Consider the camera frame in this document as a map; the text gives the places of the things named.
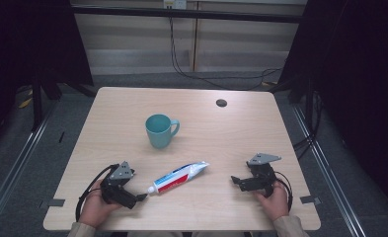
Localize black curtain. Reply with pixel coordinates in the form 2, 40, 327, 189
278, 0, 388, 215
0, 0, 95, 156

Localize black floor cable bundle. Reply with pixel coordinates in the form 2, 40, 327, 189
292, 91, 325, 160

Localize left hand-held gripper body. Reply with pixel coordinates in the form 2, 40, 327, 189
100, 160, 138, 210

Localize black horizontal frame bar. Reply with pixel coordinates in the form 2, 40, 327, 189
70, 5, 305, 25

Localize grey tape piece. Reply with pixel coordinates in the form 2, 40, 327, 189
299, 195, 322, 206
47, 197, 66, 207

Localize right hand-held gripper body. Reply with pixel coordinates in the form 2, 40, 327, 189
239, 152, 278, 198

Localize person's left hand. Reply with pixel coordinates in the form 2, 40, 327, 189
78, 179, 122, 229

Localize white wall socket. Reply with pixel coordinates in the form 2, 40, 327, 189
163, 0, 188, 10

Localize yellow floor tape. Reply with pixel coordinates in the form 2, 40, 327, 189
18, 96, 34, 110

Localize right hand-held gripper black cable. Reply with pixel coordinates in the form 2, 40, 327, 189
273, 170, 294, 212

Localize teal mug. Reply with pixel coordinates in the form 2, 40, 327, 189
144, 114, 181, 150

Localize aluminium floor rail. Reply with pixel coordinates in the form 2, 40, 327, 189
0, 110, 52, 229
291, 104, 367, 237

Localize person's right hand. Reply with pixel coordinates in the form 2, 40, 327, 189
252, 180, 290, 222

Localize black wall cable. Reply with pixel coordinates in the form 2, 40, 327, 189
168, 15, 283, 91

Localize white red blue toothpaste tube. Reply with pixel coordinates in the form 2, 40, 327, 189
146, 160, 210, 196

